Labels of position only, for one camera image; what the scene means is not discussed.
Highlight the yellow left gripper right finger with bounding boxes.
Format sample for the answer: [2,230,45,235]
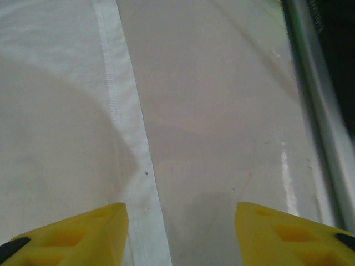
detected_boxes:
[235,201,355,266]

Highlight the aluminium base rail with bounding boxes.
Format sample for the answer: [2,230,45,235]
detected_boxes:
[281,0,355,232]

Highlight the white t-shirt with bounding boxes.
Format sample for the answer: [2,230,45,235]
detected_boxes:
[0,0,173,266]

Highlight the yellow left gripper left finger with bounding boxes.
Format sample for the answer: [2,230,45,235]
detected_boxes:
[0,202,129,266]

